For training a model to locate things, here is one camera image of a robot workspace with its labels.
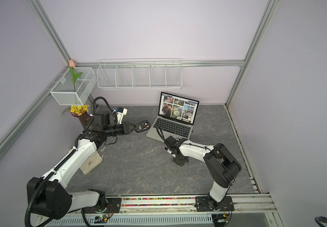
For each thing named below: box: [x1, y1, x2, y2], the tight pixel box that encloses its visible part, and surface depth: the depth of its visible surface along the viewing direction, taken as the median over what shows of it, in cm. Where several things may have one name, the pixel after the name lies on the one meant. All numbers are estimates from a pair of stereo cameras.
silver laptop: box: [146, 91, 200, 142], surface depth 107 cm
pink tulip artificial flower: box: [68, 59, 83, 93], surface depth 91 cm
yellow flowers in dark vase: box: [68, 104, 92, 129], surface depth 89 cm
